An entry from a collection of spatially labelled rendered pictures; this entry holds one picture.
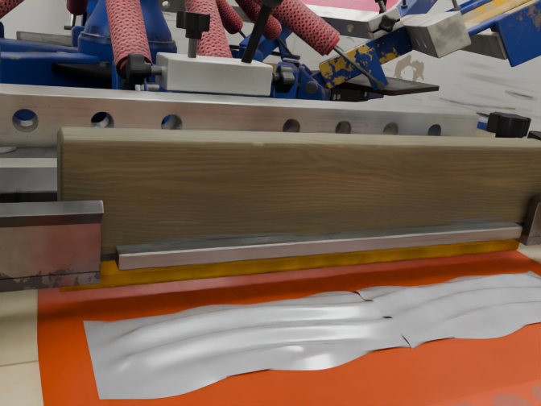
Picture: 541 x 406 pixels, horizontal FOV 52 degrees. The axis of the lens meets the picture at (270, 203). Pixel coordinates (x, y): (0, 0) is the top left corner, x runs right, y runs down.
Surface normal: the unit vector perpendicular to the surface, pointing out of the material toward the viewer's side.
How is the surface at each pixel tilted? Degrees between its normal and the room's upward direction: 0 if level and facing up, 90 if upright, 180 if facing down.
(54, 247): 90
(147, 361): 34
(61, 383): 0
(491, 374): 0
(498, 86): 90
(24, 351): 0
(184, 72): 90
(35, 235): 90
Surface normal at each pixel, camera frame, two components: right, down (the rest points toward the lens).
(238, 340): 0.33, -0.60
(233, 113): 0.40, 0.34
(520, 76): -0.91, 0.03
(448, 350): 0.11, -0.94
